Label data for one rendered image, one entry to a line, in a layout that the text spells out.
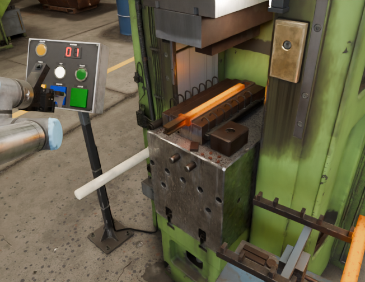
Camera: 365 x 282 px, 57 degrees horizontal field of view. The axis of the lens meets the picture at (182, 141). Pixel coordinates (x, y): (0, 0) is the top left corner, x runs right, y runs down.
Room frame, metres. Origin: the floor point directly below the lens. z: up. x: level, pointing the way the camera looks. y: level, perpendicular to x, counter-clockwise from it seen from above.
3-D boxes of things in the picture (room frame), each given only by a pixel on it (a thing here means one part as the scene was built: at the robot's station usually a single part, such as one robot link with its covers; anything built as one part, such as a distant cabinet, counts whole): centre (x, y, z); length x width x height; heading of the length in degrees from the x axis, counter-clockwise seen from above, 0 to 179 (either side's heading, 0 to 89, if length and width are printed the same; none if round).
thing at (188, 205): (1.19, -0.19, 0.69); 0.56 x 0.38 x 0.45; 136
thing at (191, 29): (1.23, -0.14, 1.32); 0.42 x 0.20 x 0.10; 136
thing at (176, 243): (1.19, -0.19, 0.23); 0.55 x 0.37 x 0.47; 136
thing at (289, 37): (0.95, -0.31, 1.27); 0.09 x 0.02 x 0.17; 46
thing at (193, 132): (1.23, -0.14, 0.96); 0.42 x 0.20 x 0.09; 136
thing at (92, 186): (1.25, 0.31, 0.62); 0.44 x 0.05 x 0.05; 136
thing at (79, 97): (1.25, 0.41, 1.01); 0.07 x 0.05 x 0.07; 71
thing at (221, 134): (0.99, -0.17, 0.95); 0.12 x 0.08 x 0.06; 136
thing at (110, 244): (1.40, 0.46, 0.05); 0.22 x 0.22 x 0.09; 46
